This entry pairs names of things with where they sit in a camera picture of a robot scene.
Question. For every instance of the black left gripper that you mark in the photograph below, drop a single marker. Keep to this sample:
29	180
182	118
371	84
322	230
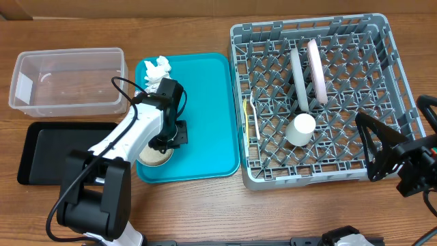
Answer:
182	137

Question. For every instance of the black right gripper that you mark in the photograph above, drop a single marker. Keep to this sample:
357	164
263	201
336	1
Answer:
419	154

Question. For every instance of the white rice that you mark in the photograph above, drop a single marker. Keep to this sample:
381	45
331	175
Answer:
153	155

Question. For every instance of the grey bowl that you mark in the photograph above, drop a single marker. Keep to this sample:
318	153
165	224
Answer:
155	160

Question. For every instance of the yellow plastic spoon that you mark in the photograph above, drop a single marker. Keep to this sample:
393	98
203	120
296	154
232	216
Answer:
246	121

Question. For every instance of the pink plate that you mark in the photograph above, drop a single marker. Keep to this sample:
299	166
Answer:
317	74

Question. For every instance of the light grey plate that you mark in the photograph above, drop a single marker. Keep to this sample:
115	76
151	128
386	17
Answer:
299	81

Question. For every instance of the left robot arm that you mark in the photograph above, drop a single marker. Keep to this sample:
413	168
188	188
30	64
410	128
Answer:
95	194

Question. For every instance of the grey dishwasher rack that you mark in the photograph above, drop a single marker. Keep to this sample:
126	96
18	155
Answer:
363	73

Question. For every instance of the crumpled white napkin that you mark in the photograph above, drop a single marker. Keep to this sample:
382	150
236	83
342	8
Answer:
155	74

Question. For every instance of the teal serving tray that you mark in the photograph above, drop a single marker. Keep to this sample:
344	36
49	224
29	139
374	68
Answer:
212	150

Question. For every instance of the white cup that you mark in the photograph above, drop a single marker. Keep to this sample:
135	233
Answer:
300	130

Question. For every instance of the clear plastic bin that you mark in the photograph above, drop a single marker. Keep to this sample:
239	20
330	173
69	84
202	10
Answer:
69	82

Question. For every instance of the black tray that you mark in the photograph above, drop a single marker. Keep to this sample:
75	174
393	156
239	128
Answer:
47	144

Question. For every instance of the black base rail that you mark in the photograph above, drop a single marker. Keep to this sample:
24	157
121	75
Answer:
296	241

